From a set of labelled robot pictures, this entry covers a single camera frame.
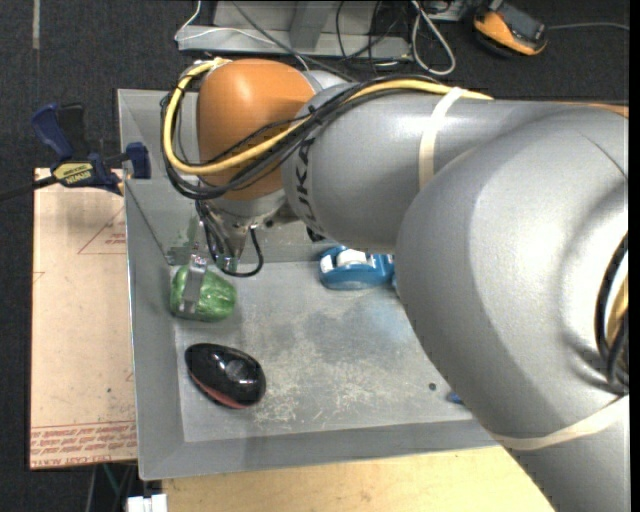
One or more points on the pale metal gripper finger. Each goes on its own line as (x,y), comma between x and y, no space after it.
(177,255)
(192,285)

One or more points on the green toy bell pepper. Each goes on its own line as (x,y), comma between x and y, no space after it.
(217,297)

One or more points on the black computer mouse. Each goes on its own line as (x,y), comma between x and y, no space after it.
(225,375)

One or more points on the brown cardboard board, red print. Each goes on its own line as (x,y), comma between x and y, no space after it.
(80,310)

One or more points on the blue tape dispenser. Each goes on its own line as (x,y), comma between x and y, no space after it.
(357,272)

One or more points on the grey metal bin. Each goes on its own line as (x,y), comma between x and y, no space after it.
(325,350)

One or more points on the small blue object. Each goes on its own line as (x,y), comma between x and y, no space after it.
(454,398)

